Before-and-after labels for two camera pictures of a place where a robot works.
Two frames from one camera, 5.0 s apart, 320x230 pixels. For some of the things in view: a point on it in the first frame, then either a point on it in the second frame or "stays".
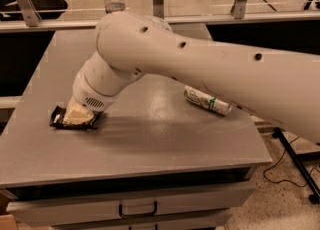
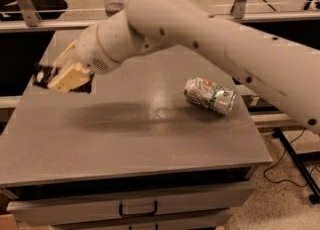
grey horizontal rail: (44, 25) stays
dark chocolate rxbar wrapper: (57, 120) to (43, 75)
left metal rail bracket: (29, 12) stays
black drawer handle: (126, 216) stays
